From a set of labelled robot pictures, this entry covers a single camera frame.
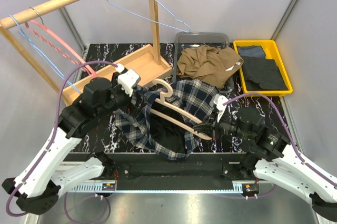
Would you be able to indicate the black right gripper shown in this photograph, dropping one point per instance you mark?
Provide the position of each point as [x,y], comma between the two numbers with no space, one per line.
[206,128]

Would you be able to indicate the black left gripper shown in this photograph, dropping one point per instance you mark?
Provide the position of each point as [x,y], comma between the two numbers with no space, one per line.
[129,105]

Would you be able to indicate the navy plaid skirt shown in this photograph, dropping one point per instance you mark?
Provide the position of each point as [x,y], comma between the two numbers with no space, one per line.
[149,131]

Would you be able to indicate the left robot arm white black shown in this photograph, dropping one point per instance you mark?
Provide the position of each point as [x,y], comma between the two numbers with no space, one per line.
[39,187]

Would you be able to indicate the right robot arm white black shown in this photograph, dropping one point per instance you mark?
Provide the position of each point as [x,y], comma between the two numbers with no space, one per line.
[271,156]

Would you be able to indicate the pink plastic hanger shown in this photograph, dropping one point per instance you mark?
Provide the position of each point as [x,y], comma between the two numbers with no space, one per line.
[72,55]

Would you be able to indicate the wooden clothes rack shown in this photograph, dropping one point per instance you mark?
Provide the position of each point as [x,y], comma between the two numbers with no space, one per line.
[146,61]

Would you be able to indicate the tan brown garment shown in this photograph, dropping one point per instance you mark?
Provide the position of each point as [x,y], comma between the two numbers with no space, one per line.
[211,65]

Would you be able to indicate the dark grey folded cloth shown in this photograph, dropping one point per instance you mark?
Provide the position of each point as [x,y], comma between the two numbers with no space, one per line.
[261,74]

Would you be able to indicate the grey plastic bin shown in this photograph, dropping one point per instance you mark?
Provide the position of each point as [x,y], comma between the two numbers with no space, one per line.
[195,39]

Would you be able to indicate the blue grey folded cloth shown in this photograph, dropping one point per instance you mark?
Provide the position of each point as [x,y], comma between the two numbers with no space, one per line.
[251,51]

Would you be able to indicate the yellow plastic tray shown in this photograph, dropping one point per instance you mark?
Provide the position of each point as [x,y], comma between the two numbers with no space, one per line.
[272,52]

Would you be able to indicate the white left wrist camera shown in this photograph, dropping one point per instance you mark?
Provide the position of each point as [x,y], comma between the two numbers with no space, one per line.
[128,79]

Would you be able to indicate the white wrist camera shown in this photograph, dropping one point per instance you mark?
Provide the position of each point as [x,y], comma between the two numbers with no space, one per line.
[128,79]
[218,102]

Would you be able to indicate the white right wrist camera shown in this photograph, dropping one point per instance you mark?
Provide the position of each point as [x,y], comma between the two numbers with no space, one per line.
[218,102]

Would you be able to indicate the aluminium mounting rail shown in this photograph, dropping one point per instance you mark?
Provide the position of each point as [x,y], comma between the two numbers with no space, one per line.
[169,178]

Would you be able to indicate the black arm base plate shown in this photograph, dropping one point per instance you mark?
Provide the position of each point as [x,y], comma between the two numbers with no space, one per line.
[224,158]

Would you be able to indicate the blue wire hanger left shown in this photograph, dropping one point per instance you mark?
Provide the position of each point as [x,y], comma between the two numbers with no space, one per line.
[50,57]

